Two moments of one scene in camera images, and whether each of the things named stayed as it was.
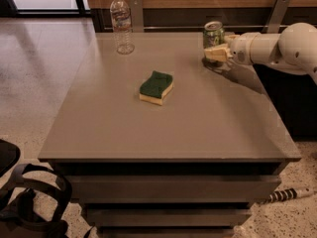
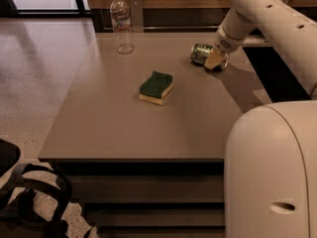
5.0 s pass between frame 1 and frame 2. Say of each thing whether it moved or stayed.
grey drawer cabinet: stayed
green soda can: moved
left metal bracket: stayed
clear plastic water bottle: stayed
